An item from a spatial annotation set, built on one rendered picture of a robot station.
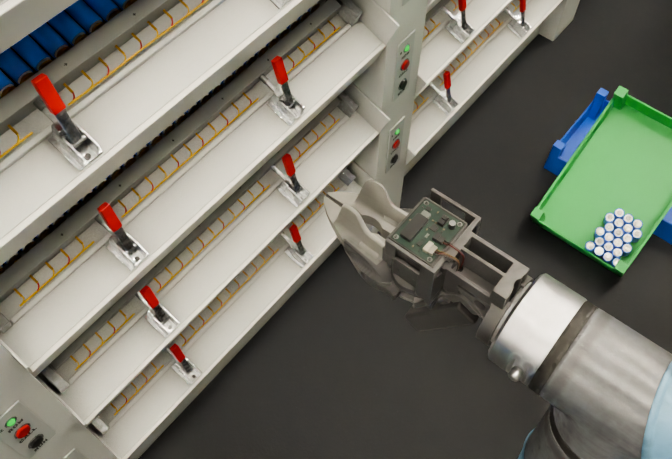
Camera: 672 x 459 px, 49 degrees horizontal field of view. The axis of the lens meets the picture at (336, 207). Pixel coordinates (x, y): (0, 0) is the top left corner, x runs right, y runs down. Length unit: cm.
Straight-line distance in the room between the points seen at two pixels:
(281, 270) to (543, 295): 70
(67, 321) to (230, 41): 34
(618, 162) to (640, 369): 97
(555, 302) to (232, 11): 42
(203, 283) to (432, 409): 50
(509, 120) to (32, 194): 119
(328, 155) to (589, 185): 61
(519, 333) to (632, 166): 97
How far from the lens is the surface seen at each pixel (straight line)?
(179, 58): 75
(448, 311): 69
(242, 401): 135
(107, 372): 102
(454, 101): 147
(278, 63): 89
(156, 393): 121
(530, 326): 63
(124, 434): 120
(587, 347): 63
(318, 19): 100
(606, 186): 155
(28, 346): 85
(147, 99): 73
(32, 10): 58
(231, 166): 91
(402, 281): 68
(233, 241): 107
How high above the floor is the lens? 128
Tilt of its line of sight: 58 degrees down
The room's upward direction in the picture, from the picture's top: straight up
